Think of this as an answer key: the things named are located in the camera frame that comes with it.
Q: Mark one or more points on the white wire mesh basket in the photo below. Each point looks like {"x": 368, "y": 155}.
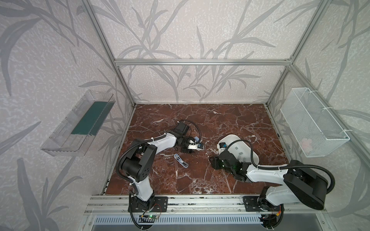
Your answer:
{"x": 307, "y": 117}

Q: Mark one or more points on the white oval tray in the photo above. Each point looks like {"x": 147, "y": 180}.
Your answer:
{"x": 240, "y": 150}

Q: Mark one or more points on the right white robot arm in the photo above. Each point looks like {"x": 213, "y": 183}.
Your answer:
{"x": 300, "y": 184}

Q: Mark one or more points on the aluminium frame crossbar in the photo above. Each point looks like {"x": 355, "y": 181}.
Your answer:
{"x": 263, "y": 62}

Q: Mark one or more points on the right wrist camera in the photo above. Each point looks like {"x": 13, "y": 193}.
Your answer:
{"x": 221, "y": 147}

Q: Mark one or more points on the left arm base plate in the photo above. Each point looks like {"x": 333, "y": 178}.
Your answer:
{"x": 154, "y": 204}

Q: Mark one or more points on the clear plastic wall bin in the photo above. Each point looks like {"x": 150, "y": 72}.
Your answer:
{"x": 61, "y": 142}

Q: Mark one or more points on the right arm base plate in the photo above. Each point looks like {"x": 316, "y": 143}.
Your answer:
{"x": 251, "y": 204}

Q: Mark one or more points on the green pad in bin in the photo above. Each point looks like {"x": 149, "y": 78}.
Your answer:
{"x": 93, "y": 119}

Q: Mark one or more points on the pink item in basket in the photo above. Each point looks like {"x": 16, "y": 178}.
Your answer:
{"x": 306, "y": 145}

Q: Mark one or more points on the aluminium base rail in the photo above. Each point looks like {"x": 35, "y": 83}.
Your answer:
{"x": 189, "y": 204}

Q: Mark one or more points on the blue stapler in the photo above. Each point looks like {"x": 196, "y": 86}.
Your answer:
{"x": 181, "y": 161}
{"x": 195, "y": 144}

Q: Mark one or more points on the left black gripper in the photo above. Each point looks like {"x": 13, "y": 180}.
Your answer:
{"x": 189, "y": 143}

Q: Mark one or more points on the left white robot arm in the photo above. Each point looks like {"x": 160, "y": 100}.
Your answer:
{"x": 136, "y": 163}

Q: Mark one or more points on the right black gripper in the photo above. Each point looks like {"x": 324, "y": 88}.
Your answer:
{"x": 221, "y": 160}

